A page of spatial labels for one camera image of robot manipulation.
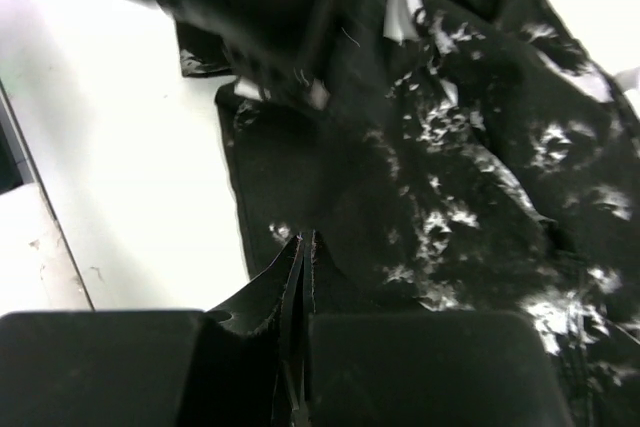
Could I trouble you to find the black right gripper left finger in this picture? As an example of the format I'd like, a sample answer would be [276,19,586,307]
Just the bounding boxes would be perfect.
[177,237,304,426]

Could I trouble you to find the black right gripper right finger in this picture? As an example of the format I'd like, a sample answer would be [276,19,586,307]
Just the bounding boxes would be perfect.
[299,231,423,426]

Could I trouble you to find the black white patterned trousers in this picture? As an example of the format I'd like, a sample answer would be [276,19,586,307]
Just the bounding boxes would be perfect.
[154,0,640,427]

